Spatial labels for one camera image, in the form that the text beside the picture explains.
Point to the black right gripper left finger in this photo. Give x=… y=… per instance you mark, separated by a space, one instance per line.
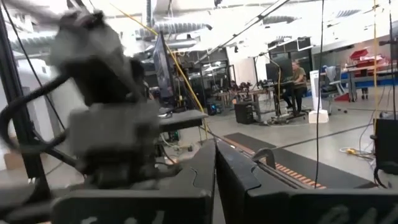
x=174 y=205

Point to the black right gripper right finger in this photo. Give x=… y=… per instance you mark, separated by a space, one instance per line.
x=242 y=202

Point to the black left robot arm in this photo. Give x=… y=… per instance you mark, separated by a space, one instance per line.
x=90 y=59

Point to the dark computer monitor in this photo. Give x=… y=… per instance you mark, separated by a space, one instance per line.
x=163 y=70

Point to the black computer case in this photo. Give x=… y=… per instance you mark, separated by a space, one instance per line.
x=244 y=113

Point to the black mat with striped edge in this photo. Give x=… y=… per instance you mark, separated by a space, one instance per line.
x=326 y=171

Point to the black standing desk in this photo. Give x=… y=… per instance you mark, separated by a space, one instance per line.
x=281 y=93

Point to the white tower fan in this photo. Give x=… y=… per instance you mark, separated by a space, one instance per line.
x=317 y=99

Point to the person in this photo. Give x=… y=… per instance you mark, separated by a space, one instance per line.
x=299 y=84

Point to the grey office chair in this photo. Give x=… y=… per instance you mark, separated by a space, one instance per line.
x=332 y=82

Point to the black equipment box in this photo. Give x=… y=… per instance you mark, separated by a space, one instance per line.
x=387 y=144

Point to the blue workbench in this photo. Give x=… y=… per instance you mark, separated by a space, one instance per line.
x=367 y=81

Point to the red storage bins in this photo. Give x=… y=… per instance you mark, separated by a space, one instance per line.
x=360 y=56

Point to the black aluminium table frame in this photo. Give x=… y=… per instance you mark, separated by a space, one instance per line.
x=15 y=102

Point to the silver ceiling duct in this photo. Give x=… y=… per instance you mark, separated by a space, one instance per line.
x=177 y=28

